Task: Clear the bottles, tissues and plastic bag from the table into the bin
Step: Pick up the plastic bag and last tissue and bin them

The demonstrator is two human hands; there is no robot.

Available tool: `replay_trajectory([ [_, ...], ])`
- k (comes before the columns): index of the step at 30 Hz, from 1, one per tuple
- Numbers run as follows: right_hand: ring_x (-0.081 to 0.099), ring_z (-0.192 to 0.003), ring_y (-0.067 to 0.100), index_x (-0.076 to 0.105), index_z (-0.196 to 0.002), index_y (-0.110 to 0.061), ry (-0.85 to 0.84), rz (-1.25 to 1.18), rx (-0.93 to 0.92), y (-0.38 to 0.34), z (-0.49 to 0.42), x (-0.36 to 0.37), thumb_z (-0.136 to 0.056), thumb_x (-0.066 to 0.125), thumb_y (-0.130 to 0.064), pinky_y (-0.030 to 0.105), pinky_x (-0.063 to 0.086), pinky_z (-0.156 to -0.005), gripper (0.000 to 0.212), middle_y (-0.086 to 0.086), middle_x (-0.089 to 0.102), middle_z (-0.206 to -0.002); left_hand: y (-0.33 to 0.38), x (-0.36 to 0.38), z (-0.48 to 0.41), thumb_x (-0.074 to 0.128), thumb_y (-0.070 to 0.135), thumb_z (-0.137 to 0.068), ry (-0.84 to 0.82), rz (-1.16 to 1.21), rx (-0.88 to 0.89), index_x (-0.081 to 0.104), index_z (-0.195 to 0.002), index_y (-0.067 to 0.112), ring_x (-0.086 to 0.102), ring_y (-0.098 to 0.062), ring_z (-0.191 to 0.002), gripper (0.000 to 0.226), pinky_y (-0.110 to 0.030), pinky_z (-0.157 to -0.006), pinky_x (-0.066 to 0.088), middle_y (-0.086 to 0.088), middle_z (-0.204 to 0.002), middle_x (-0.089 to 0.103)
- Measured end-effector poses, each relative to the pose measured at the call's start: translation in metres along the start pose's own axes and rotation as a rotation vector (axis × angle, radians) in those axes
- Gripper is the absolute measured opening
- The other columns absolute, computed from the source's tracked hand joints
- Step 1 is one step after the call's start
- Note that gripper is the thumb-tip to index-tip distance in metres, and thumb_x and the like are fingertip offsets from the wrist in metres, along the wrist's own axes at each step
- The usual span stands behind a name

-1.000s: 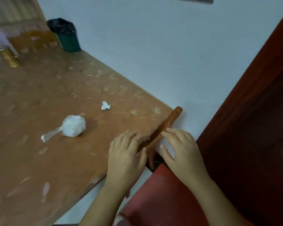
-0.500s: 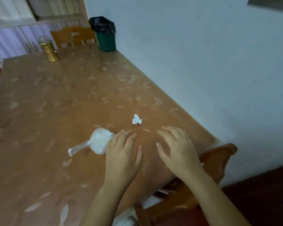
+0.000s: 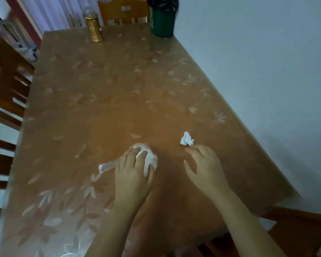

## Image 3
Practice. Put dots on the person's left hand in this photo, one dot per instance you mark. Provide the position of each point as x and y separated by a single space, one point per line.
132 184

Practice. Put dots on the person's right hand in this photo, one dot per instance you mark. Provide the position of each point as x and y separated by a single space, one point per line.
207 171

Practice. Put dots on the person's left thumb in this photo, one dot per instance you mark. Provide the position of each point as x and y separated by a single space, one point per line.
151 173

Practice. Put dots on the person's right middle finger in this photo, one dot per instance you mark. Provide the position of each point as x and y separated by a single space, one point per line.
203 149

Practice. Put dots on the person's right thumb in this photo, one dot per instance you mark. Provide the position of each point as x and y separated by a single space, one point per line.
190 167

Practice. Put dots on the person's left middle finger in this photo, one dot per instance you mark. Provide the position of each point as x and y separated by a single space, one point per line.
132 156

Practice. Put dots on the large white tissue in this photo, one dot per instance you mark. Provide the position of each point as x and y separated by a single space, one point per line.
149 159

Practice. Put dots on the person's right forearm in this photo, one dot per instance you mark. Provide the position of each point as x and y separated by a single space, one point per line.
243 224

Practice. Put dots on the person's left forearm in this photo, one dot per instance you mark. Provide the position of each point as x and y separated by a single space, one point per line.
120 230

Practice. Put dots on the small white crumpled tissue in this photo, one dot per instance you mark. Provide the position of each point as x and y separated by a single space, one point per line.
186 139

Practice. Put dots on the clear plastic wrapper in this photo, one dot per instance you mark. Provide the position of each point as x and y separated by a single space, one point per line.
108 166

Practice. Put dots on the leaf-patterned clear table cover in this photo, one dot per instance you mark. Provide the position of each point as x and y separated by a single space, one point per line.
123 98

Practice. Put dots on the green trash bin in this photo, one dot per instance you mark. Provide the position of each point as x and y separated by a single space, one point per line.
162 22

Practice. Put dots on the gold bottle with clear cap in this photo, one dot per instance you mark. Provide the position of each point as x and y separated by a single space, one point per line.
93 26

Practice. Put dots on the dark wooden slatted chair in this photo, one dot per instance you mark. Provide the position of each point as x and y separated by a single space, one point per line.
5 104

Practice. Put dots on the light wooden chair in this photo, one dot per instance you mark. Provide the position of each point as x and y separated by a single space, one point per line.
123 12

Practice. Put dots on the black trash bag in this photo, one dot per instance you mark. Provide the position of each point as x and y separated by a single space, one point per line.
162 2

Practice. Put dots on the white curtain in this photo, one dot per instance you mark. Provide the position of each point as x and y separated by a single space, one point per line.
56 10

